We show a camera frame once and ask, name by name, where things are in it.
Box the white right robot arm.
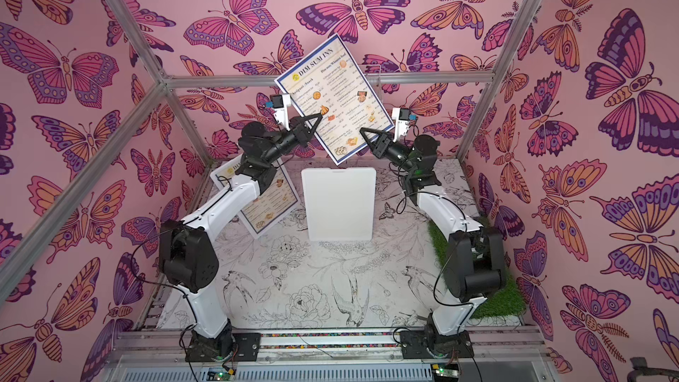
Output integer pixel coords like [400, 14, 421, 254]
[360, 127, 507, 357]

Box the black object bottom right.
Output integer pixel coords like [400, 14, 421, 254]
[627, 357, 679, 382]

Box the aluminium cage frame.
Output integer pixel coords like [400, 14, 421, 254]
[1, 0, 543, 299]

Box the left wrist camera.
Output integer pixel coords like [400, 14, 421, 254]
[266, 94, 292, 130]

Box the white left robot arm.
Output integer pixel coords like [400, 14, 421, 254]
[159, 113, 323, 364]

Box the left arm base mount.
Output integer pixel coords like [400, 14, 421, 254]
[185, 331, 262, 364]

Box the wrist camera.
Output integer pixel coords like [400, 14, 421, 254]
[266, 94, 292, 130]
[392, 107, 417, 141]

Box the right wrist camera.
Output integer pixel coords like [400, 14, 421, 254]
[392, 107, 417, 141]

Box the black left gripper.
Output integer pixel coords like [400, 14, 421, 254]
[262, 117, 322, 171]

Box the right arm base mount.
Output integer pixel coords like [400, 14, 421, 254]
[394, 329, 475, 360]

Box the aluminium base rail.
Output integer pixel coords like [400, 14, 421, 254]
[100, 326, 560, 381]

